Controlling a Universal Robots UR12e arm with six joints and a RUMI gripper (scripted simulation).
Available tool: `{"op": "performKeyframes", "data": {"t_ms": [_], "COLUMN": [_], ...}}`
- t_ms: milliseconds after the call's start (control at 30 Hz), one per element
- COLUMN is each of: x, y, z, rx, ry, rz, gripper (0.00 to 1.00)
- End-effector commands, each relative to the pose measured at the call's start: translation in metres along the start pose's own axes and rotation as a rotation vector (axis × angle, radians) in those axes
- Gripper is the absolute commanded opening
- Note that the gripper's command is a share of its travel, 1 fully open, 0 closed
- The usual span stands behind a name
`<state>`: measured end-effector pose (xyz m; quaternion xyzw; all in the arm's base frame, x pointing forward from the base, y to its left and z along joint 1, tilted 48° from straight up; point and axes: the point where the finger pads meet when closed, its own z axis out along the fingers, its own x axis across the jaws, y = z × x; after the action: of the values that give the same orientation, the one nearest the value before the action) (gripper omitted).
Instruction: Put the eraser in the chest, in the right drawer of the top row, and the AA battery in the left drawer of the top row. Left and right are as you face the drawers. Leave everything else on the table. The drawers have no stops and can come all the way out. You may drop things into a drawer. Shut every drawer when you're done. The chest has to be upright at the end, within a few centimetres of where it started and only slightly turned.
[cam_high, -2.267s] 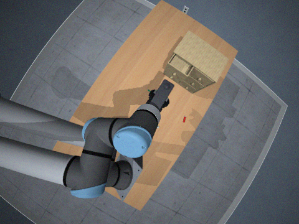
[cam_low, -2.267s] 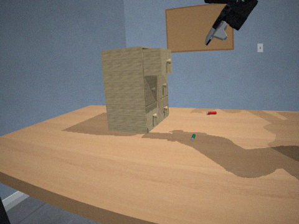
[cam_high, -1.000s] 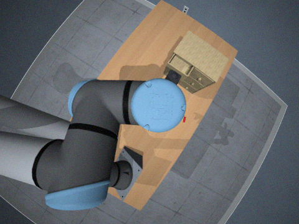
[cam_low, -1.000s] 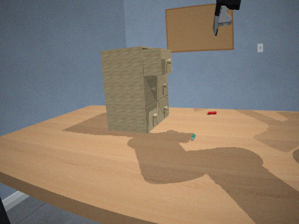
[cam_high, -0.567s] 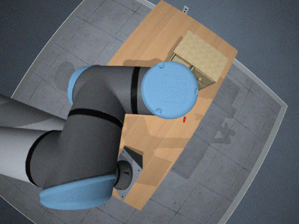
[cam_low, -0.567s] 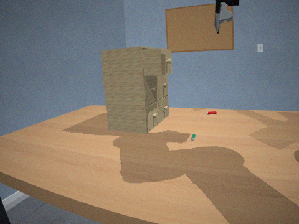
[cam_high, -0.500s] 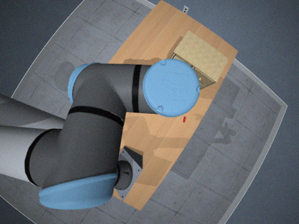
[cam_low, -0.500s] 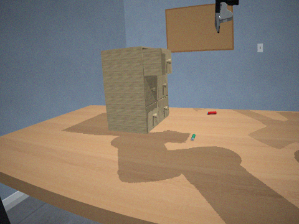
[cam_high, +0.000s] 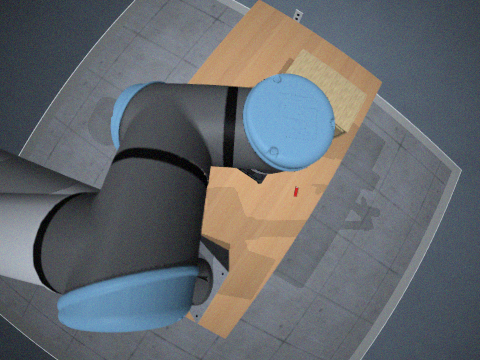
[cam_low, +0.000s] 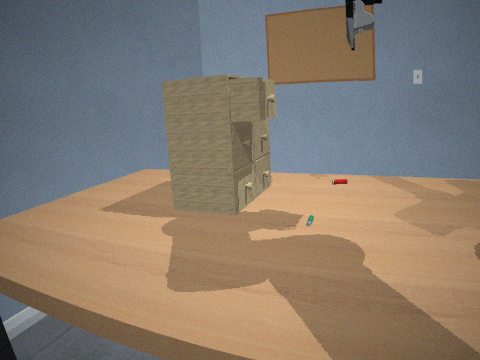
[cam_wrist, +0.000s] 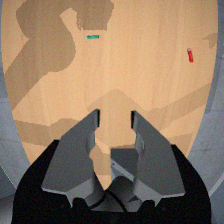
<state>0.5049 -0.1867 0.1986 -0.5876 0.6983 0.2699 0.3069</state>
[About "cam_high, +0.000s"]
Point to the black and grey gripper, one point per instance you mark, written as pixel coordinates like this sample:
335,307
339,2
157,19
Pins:
259,177

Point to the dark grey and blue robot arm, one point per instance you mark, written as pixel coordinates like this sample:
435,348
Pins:
125,257

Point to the tan wooden chest of drawers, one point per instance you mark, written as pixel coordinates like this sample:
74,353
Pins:
345,98

